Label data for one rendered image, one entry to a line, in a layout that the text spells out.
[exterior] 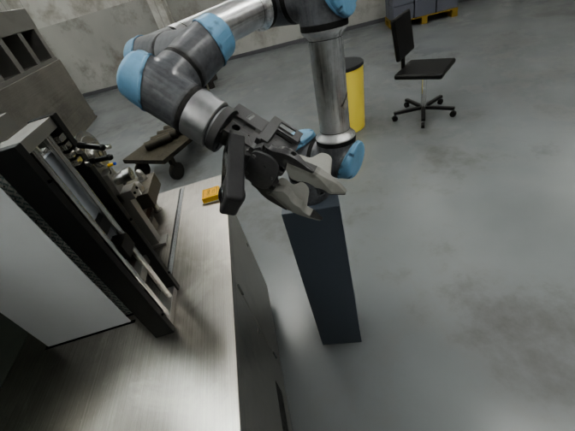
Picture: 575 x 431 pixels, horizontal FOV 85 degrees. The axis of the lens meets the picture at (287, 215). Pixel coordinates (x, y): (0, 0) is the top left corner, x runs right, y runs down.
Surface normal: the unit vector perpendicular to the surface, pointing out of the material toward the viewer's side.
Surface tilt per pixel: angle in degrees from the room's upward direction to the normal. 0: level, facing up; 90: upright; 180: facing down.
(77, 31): 90
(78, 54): 90
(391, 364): 0
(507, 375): 0
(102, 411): 0
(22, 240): 90
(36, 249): 90
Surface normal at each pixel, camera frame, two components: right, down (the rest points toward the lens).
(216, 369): -0.23, -0.75
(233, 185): 0.37, -0.48
